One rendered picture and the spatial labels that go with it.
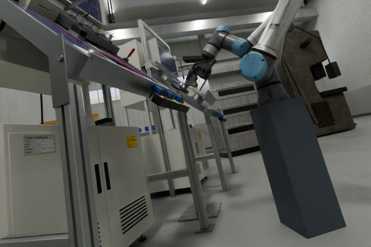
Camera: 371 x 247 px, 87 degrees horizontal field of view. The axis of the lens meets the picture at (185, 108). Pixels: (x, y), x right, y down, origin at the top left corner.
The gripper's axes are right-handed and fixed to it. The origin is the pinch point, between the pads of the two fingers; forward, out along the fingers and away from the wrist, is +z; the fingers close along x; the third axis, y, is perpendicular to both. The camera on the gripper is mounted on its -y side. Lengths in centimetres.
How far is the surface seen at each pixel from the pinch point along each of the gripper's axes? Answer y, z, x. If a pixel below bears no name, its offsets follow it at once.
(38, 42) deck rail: -19, 11, -60
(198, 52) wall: -417, -191, 880
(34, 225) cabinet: 6, 57, -54
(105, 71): -2, 8, -51
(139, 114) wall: -432, 232, 717
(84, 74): -2, 11, -57
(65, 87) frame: 4, 14, -65
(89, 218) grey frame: 24, 34, -62
